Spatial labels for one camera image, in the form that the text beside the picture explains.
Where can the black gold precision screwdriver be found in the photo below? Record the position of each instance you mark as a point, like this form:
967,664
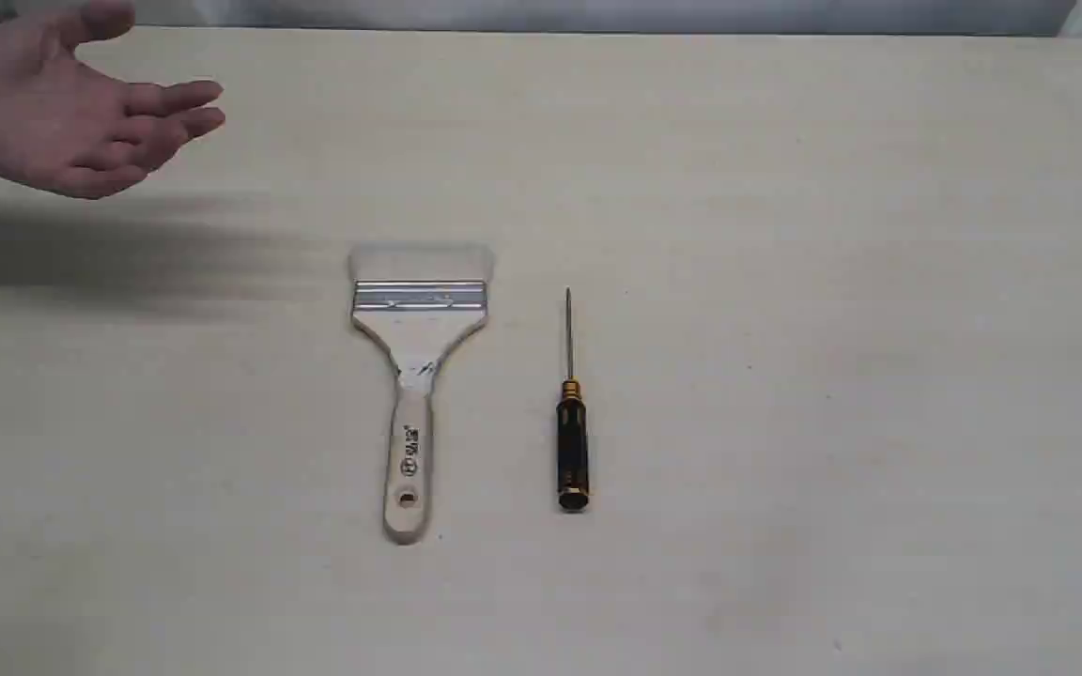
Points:
572,457

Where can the open human hand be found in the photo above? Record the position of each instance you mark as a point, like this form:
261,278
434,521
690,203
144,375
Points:
72,130

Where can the wide wooden-handled paint brush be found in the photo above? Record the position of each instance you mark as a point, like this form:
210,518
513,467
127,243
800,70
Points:
417,302

